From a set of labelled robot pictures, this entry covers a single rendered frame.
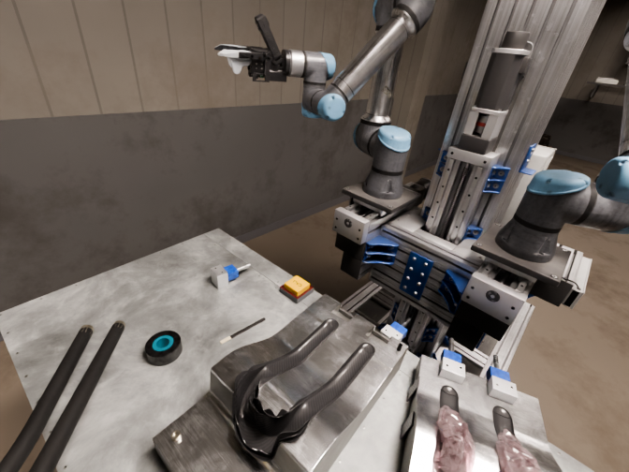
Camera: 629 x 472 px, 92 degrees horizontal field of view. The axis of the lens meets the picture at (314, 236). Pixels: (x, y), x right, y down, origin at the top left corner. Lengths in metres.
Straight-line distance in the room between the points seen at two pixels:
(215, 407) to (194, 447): 0.07
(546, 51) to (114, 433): 1.38
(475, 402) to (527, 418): 0.10
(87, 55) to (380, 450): 1.91
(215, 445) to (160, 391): 0.21
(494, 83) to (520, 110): 0.13
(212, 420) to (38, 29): 1.68
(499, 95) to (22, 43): 1.81
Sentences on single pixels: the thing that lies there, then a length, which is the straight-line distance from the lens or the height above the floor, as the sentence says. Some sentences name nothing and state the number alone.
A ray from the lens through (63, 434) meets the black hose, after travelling 0.73.
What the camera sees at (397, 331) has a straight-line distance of 0.89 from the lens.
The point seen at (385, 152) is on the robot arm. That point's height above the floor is 1.20.
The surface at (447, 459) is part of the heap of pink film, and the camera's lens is 0.68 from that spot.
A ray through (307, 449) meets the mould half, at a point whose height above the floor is 0.93.
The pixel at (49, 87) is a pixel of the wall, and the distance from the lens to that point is 1.92.
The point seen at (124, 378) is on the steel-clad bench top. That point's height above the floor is 0.80.
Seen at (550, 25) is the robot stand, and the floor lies 1.59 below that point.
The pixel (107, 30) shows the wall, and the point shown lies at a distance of 1.97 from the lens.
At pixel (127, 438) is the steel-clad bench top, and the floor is 0.80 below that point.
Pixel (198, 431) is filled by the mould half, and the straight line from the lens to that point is 0.70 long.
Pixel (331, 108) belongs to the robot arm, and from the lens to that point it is 0.96.
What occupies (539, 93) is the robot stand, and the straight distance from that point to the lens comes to 1.15.
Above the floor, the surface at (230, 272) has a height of 0.84.
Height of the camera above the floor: 1.48
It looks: 32 degrees down
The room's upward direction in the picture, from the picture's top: 6 degrees clockwise
